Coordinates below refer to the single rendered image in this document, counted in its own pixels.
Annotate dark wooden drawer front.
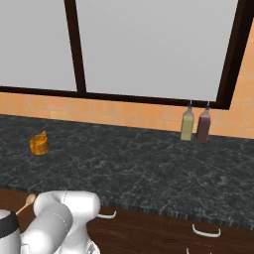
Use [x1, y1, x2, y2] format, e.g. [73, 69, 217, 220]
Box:
[86, 205, 166, 254]
[161, 215, 254, 254]

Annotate wooden spoon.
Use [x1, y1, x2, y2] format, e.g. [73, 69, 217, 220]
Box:
[15, 193, 37, 216]

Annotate open dark wooden drawer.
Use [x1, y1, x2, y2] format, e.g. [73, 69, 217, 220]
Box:
[0, 188, 41, 234]

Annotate yellow-green oil bottle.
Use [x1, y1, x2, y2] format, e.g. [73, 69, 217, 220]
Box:
[180, 102, 195, 142]

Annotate dark red sauce bottle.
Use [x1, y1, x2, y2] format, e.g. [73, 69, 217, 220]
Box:
[195, 103, 212, 144]

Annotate dark-framed window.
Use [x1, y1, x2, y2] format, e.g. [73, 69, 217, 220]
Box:
[0, 0, 254, 111]

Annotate orange measuring cup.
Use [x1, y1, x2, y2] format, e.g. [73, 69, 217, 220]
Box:
[29, 130, 51, 156]

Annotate white drawer handle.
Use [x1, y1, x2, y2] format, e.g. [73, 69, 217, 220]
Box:
[96, 210, 118, 220]
[186, 247, 212, 254]
[191, 223, 221, 238]

